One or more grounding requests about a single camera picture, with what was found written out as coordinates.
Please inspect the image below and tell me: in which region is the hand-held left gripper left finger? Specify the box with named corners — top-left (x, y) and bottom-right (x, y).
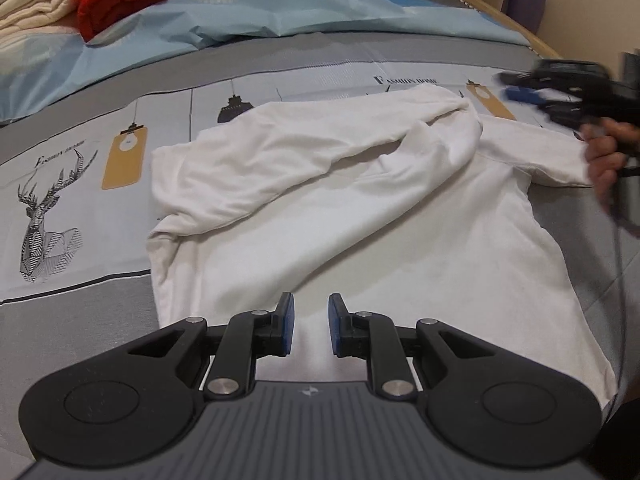
top-left (126, 292), bottom-right (296, 402)

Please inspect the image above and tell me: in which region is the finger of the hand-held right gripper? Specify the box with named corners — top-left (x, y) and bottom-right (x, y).
top-left (504, 87), bottom-right (576, 128)
top-left (494, 71), bottom-right (543, 89)

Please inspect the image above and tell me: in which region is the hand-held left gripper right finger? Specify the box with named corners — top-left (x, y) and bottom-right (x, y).
top-left (327, 293), bottom-right (502, 402)

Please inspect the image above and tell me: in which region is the white shirt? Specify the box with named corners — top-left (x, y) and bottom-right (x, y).
top-left (146, 84), bottom-right (626, 418)

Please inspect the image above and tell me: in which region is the person's right hand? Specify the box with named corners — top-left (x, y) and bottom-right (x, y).
top-left (579, 117), bottom-right (640, 223)

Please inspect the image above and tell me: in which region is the grey printed bed sheet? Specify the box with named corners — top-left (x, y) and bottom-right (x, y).
top-left (0, 0), bottom-right (640, 411)

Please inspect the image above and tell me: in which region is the light blue duvet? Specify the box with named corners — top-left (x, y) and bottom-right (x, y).
top-left (0, 0), bottom-right (532, 127)

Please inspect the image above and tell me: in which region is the folded cream blanket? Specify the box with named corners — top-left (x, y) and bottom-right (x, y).
top-left (0, 0), bottom-right (90, 32)

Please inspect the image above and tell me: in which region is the wooden bed frame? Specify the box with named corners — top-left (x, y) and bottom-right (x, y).
top-left (450, 0), bottom-right (564, 59)

